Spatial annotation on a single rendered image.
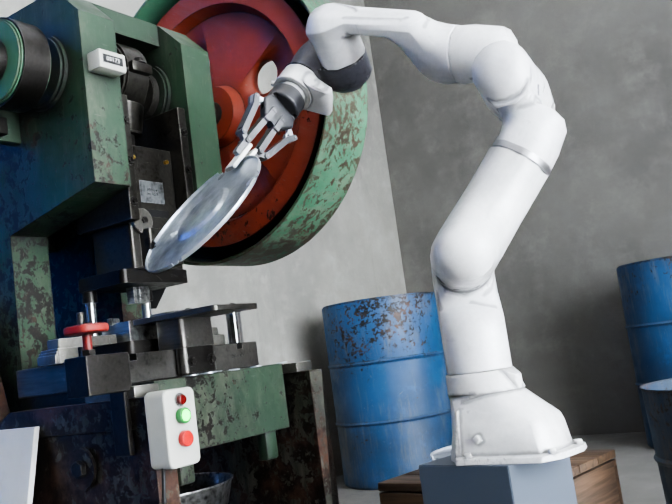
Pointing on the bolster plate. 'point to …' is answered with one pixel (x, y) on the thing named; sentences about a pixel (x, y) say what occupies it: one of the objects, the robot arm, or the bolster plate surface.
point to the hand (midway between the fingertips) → (241, 160)
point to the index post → (234, 327)
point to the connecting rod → (135, 86)
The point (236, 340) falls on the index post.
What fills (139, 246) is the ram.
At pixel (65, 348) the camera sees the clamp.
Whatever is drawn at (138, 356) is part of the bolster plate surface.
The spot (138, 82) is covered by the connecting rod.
